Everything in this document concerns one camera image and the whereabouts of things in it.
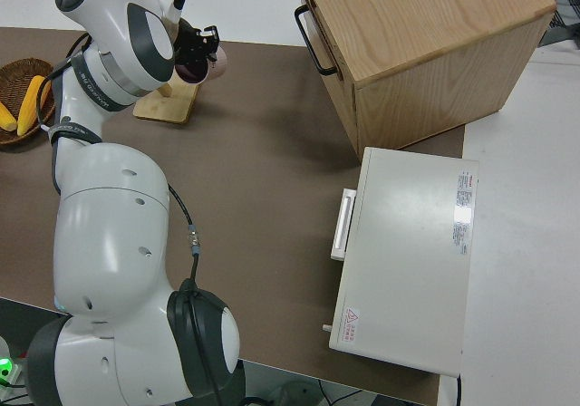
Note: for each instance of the wooden mug stand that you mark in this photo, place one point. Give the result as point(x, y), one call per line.
point(163, 107)

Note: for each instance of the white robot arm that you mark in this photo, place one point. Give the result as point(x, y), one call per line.
point(104, 225)

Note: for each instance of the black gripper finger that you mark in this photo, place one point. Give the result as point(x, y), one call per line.
point(211, 34)
point(212, 56)

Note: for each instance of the pink mug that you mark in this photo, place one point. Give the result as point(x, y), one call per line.
point(217, 64)

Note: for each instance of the brown table mat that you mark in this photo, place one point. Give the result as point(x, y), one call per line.
point(254, 152)

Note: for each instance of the large wooden box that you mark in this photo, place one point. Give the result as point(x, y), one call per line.
point(426, 30)

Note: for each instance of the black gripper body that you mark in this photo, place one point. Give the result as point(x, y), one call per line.
point(188, 43)

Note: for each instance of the white toaster oven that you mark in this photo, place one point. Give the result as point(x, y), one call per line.
point(403, 252)

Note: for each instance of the brown wicker basket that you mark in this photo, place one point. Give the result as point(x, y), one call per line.
point(18, 68)

